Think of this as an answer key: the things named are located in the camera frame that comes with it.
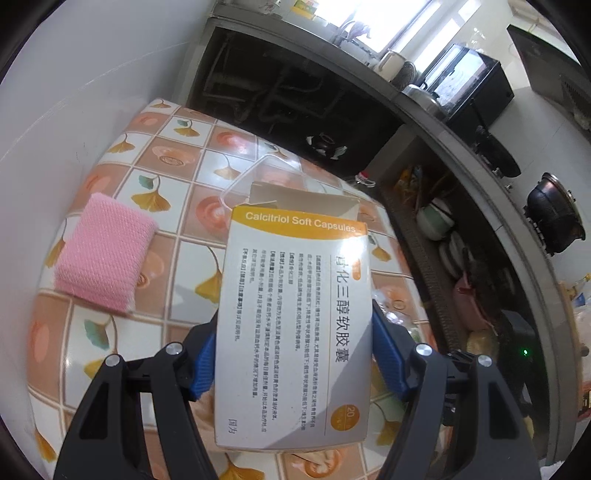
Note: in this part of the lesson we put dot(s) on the stack of plates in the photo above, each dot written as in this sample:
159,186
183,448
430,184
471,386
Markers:
452,254

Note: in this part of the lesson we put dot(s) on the dark pot under counter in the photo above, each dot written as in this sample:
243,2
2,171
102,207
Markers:
323,144

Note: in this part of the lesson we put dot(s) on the white kettle jug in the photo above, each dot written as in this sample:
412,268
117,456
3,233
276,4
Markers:
392,67

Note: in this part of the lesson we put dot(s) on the clear plastic bag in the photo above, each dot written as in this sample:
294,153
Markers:
579,300

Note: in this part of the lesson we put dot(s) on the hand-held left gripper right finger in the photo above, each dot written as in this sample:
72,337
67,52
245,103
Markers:
390,364

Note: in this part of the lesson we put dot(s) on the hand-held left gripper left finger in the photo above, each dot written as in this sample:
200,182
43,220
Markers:
203,369

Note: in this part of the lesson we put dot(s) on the pink sponge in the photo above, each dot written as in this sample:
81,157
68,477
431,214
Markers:
104,254

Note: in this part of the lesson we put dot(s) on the black countertop oven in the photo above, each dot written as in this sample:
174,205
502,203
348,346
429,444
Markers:
480,92

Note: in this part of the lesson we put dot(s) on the black cooking pot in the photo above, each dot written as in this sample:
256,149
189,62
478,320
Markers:
556,217

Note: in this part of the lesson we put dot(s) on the black wok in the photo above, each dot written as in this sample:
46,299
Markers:
498,154

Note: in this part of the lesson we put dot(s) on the range hood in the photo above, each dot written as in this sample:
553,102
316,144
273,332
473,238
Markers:
554,78

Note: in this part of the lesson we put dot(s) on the clear plastic container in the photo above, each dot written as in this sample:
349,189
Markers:
277,173

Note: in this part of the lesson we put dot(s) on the yellow food bag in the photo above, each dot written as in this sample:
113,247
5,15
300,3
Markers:
482,344

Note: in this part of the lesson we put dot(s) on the yellow snack packets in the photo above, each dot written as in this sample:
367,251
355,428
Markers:
410,180

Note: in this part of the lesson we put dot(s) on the pink plastic basin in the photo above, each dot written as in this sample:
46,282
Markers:
473,302

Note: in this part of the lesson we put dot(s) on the metal pot lid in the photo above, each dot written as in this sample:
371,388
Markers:
422,98

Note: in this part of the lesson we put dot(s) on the white medicine box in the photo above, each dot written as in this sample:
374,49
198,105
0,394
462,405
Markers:
295,332

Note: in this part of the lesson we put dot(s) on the stack of bowls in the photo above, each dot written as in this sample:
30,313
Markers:
436,221

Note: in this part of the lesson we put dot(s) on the red cap bottle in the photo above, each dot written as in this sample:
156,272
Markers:
365,179

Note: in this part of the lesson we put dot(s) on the grey kitchen counter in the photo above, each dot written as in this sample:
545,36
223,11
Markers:
438,134

